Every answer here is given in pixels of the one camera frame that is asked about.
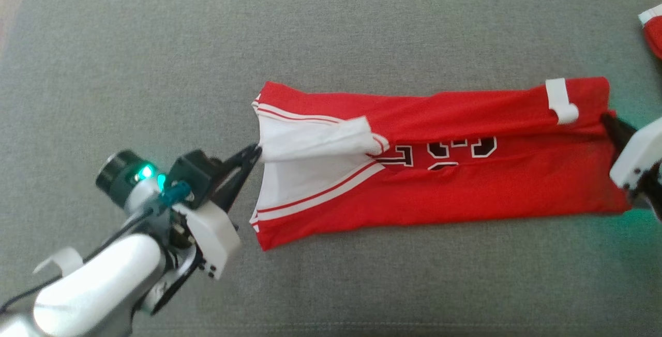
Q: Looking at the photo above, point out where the red shorts white side stripe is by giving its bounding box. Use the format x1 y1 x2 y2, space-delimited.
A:
638 4 662 62

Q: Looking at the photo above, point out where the large grey sofa chaise cushion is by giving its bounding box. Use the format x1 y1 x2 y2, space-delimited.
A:
0 0 662 337

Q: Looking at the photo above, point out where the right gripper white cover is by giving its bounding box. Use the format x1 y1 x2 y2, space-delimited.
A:
600 112 662 222

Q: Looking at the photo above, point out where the red basketball jersey white trim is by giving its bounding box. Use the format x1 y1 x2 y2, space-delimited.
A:
250 76 635 252

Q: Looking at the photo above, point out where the white cable strap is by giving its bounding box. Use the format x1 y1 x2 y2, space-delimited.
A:
33 247 84 277

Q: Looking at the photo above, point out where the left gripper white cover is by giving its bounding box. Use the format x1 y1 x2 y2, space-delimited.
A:
96 144 262 317

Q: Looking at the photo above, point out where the black left arm cable teal plug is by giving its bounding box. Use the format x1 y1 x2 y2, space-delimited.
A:
0 182 193 315

